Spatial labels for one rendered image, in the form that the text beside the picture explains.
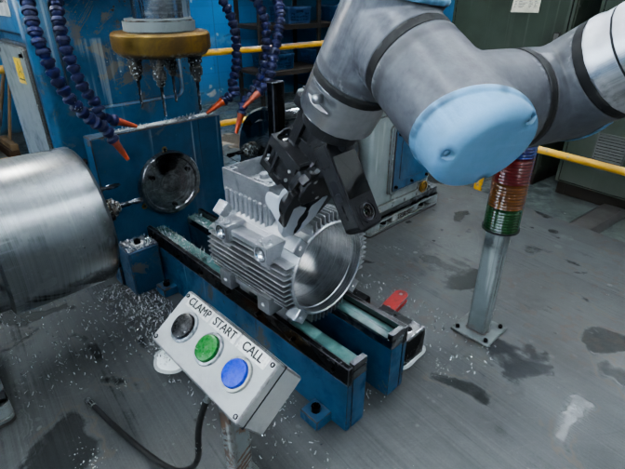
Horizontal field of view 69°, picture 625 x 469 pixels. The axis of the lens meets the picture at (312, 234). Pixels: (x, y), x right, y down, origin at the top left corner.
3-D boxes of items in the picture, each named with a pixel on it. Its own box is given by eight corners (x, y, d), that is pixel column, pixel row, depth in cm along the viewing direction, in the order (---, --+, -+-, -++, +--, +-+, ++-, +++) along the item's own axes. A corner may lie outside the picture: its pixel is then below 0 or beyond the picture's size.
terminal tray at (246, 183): (223, 207, 79) (219, 167, 75) (271, 190, 85) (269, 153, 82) (269, 230, 71) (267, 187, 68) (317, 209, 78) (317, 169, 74)
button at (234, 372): (224, 381, 47) (214, 376, 46) (242, 357, 48) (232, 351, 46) (241, 398, 45) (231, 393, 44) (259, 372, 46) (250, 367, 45)
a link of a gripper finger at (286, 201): (294, 211, 64) (316, 168, 58) (301, 221, 64) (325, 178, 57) (268, 221, 61) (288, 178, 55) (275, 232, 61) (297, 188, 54)
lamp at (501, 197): (480, 204, 79) (485, 180, 77) (497, 194, 83) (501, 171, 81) (514, 215, 76) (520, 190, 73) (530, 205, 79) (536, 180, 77)
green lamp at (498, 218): (476, 227, 81) (480, 204, 79) (492, 217, 85) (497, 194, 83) (509, 239, 78) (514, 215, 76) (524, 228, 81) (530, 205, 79)
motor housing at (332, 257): (212, 290, 83) (200, 194, 74) (289, 253, 95) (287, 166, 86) (285, 343, 71) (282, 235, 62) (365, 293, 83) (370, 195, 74)
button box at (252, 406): (177, 352, 57) (148, 337, 53) (213, 305, 59) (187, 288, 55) (261, 437, 46) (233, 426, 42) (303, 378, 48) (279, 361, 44)
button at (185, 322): (175, 334, 53) (165, 328, 52) (192, 314, 54) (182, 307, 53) (189, 347, 52) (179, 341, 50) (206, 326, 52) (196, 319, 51)
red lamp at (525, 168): (485, 180, 77) (490, 154, 75) (501, 171, 81) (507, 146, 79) (520, 190, 73) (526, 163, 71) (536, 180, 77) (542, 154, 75)
